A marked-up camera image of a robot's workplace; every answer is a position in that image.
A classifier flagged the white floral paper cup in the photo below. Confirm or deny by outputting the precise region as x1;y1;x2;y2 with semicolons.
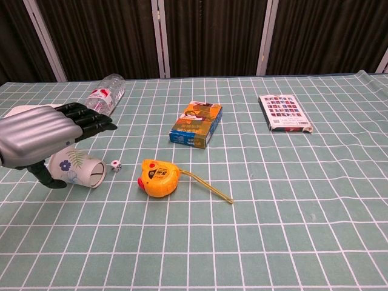
48;145;107;189

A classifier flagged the dark pleated curtain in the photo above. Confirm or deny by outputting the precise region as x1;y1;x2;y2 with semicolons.
0;0;388;87

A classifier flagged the clear plastic water bottle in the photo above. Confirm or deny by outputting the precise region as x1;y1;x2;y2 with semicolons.
84;73;127;116

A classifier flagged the black card box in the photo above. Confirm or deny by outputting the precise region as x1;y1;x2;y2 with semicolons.
258;94;314;134

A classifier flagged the grey partition frame post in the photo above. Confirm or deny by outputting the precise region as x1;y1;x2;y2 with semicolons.
375;47;388;74
255;0;279;76
22;0;68;82
150;0;171;79

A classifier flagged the blue orange card box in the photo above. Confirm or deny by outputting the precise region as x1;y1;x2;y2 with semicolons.
169;101;223;150

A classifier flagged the white spiral notebook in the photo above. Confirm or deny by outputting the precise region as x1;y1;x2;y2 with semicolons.
5;104;61;118

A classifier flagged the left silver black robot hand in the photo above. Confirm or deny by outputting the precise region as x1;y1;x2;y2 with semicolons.
0;102;118;189

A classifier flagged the yellow tape measure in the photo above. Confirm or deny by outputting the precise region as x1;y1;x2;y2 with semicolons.
137;159;235;204

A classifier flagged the green checked tablecloth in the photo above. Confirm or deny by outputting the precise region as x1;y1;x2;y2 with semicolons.
0;69;388;291

